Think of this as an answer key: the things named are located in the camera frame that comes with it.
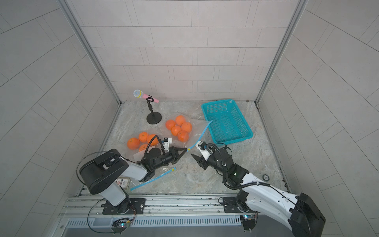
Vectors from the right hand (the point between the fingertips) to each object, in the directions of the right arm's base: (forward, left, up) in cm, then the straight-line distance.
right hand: (195, 152), depth 76 cm
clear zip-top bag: (+18, -3, -3) cm, 18 cm away
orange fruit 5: (+28, +10, -7) cm, 30 cm away
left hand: (+2, +4, -3) cm, 5 cm away
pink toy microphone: (+31, +31, +15) cm, 47 cm away
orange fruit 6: (+16, +32, -7) cm, 37 cm away
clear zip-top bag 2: (+10, +36, -7) cm, 38 cm away
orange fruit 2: (+22, +5, -7) cm, 24 cm away
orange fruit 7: (+8, +31, -6) cm, 32 cm away
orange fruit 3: (+19, +12, -6) cm, 24 cm away
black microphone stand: (+34, +29, -10) cm, 46 cm away
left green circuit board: (-28, +36, -12) cm, 47 cm away
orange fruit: (+14, +7, -6) cm, 17 cm away
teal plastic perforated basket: (+28, -23, -14) cm, 39 cm away
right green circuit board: (-29, -23, -16) cm, 40 cm away
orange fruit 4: (+25, +16, -7) cm, 31 cm away
